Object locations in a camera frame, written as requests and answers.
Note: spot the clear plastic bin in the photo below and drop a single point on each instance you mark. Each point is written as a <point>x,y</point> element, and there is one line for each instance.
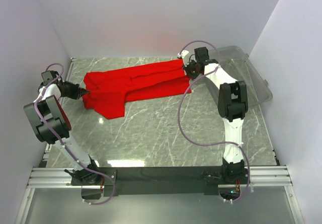
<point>237,64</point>

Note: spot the red t shirt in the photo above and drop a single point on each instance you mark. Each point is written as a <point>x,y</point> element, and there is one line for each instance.
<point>109,91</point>

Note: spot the aluminium rail frame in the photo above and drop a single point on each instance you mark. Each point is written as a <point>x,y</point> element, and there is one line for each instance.
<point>171,131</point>

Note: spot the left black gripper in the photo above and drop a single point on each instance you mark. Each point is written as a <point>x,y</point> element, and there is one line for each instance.
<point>76,93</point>

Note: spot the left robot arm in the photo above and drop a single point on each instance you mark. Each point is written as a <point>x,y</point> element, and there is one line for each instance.
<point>52,126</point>

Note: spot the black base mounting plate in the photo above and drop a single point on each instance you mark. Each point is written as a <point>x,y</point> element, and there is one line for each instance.
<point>159,180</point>

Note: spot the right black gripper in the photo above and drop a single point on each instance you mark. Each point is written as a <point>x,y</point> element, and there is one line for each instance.
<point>192,76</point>

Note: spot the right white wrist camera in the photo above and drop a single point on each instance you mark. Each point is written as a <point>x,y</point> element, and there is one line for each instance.
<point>185,56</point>

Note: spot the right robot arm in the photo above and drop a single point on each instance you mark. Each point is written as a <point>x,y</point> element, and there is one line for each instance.
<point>232,105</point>

